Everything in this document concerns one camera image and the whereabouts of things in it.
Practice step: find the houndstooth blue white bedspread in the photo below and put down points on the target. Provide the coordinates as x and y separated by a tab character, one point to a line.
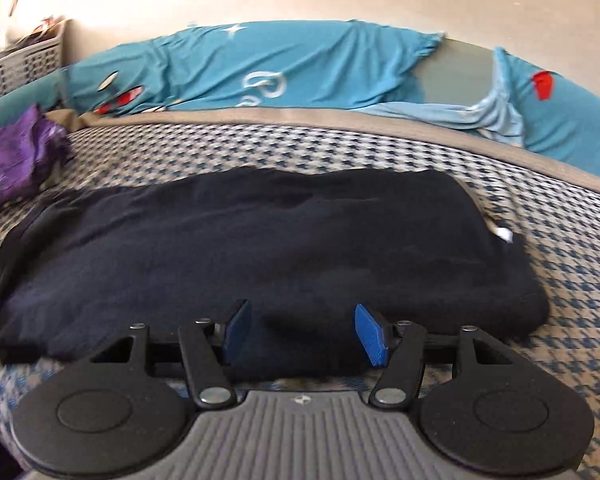
469	405

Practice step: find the blue airplane print sheet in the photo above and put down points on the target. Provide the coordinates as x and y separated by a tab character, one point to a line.
359	66

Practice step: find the purple crumpled garment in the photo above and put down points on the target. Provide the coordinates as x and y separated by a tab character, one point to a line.
33	152

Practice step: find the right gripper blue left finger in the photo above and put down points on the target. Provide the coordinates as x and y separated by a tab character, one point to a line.
235	331

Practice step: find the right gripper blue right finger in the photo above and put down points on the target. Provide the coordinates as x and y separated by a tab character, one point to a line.
375	334

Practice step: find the grey headboard panel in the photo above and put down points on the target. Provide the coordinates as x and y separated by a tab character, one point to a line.
456	73

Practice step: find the white plastic laundry basket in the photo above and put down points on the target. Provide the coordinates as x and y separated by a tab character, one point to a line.
30	63

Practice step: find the black t-shirt red print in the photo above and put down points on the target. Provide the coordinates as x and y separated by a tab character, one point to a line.
304	249

